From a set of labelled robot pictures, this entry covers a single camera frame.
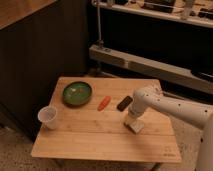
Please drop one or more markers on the orange carrot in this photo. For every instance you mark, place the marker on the orange carrot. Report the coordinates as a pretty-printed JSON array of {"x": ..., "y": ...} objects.
[{"x": 104, "y": 103}]

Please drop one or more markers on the wooden folding table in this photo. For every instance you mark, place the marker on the wooden folding table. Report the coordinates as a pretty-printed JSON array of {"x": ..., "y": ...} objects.
[{"x": 86, "y": 133}]

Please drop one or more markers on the white sponge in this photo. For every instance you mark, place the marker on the white sponge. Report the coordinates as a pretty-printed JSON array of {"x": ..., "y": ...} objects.
[{"x": 135, "y": 128}]

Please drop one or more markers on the dark wooden cabinet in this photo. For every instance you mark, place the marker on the dark wooden cabinet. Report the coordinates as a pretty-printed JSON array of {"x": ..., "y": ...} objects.
[{"x": 34, "y": 53}]

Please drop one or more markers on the white ceramic cup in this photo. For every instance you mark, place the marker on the white ceramic cup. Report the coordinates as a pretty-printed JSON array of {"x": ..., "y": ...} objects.
[{"x": 48, "y": 116}]

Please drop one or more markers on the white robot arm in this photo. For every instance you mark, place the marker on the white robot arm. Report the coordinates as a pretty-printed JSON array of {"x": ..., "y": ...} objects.
[{"x": 197, "y": 114}]

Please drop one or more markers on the black rectangular block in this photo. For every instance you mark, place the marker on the black rectangular block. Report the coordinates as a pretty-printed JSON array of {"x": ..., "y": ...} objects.
[{"x": 124, "y": 103}]

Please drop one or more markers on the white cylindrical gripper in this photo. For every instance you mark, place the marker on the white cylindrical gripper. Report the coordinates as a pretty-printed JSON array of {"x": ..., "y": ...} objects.
[{"x": 135, "y": 110}]

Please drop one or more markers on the metal shelf post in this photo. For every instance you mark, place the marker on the metal shelf post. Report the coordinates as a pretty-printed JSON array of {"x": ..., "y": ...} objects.
[{"x": 100, "y": 41}]

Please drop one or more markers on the green bowl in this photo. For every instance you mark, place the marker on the green bowl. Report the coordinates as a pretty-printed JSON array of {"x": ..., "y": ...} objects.
[{"x": 77, "y": 93}]

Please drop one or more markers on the metal shelf rack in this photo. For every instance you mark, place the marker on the metal shelf rack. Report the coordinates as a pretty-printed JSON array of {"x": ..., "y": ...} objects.
[{"x": 175, "y": 50}]

